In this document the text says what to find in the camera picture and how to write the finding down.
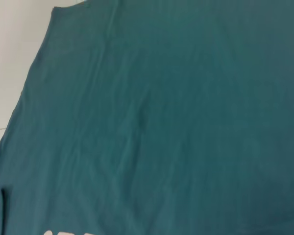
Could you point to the teal T-shirt with FREE! print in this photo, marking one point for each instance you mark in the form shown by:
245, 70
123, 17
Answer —
161, 110

